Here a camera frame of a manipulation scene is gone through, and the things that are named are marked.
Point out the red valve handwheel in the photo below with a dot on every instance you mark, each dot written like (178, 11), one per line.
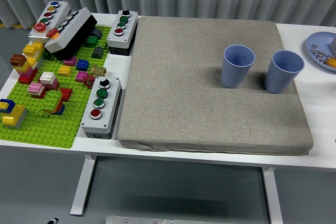
(89, 80)

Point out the long grey black control box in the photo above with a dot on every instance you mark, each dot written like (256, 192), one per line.
(76, 27)

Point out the pink toy brick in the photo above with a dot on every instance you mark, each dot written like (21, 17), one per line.
(36, 88)

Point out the grey-brown cushion mat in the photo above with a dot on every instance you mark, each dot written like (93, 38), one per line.
(183, 90)

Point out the grey block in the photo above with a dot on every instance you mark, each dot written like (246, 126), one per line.
(333, 45)

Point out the green brick baseplate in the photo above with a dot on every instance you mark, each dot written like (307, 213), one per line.
(47, 132)

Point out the yellow grey toy brick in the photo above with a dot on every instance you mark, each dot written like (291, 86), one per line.
(14, 116)

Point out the blue plate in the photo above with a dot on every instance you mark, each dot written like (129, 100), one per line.
(319, 40)

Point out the dark grey sloped brick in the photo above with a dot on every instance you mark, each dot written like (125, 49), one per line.
(97, 52)

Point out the magenta toy brick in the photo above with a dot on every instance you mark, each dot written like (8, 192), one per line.
(70, 61)
(81, 76)
(52, 85)

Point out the grey four-button control box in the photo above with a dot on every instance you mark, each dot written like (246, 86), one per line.
(126, 33)
(109, 111)

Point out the white toy brick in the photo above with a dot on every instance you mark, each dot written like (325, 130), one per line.
(47, 76)

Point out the red toy brick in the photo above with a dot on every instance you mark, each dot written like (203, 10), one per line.
(26, 78)
(66, 94)

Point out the brown toy brick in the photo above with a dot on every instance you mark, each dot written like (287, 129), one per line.
(18, 60)

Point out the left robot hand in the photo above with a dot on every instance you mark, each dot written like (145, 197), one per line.
(54, 220)

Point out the orange fruit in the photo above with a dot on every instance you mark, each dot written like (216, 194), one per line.
(331, 62)

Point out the brass valve fitting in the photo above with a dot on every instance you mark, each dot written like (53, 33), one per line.
(98, 70)

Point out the green toy brick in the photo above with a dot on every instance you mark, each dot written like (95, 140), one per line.
(52, 99)
(92, 40)

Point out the blue toy brick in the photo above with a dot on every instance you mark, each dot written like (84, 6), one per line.
(82, 64)
(6, 103)

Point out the white table leg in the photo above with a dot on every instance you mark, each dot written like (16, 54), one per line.
(81, 187)
(271, 197)

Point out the grey five-button control box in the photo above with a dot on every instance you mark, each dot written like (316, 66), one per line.
(56, 16)

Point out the blue ribbed cup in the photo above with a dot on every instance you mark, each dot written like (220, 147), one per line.
(233, 77)
(278, 82)

